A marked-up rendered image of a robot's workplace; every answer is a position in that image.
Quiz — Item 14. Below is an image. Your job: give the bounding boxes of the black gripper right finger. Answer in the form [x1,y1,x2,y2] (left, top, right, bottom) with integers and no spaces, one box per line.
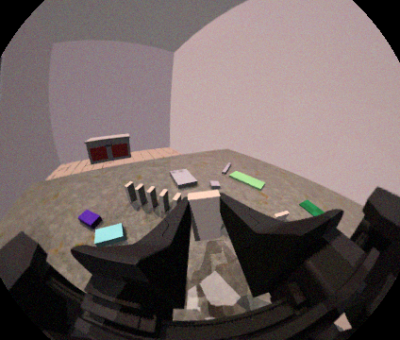
[219,193,344,298]

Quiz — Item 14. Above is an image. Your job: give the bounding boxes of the purple rectangular block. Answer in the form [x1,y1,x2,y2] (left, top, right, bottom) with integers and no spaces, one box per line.
[78,209,102,228]

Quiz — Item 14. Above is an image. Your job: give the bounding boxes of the light blue rectangular block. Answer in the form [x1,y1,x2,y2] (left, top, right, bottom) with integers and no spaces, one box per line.
[94,223,125,247]

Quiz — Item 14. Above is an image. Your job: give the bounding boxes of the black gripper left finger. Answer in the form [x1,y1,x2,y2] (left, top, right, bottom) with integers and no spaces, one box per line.
[71,196,192,309]

